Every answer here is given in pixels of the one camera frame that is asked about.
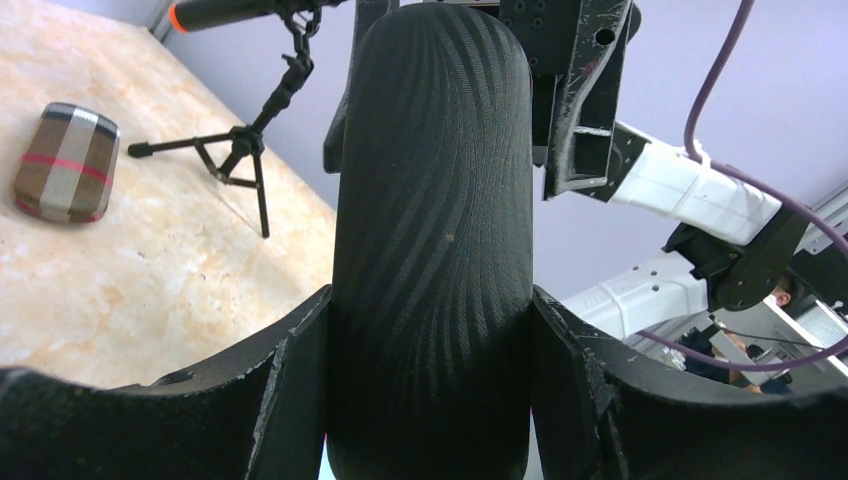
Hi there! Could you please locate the black microphone on tripod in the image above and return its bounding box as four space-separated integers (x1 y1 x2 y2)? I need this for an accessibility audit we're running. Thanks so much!
127 0 346 240

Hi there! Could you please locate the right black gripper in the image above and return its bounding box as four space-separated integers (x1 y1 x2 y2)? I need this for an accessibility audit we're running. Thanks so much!
354 1 642 202

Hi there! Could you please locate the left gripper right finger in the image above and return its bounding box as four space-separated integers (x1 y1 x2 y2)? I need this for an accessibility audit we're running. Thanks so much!
531 288 847 479

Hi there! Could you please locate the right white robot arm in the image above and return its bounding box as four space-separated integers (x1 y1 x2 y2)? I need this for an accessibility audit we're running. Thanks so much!
325 1 807 349

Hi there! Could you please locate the black textured glasses case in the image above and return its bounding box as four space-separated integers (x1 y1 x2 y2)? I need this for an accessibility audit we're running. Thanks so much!
327 3 533 479

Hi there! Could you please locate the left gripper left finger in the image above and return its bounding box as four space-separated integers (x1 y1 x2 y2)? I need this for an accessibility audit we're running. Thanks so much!
1 287 331 479

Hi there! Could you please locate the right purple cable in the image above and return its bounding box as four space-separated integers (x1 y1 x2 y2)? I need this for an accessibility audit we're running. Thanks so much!
635 0 848 372

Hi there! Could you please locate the plaid glasses case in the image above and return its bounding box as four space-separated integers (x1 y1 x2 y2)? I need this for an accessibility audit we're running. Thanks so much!
13 102 121 223

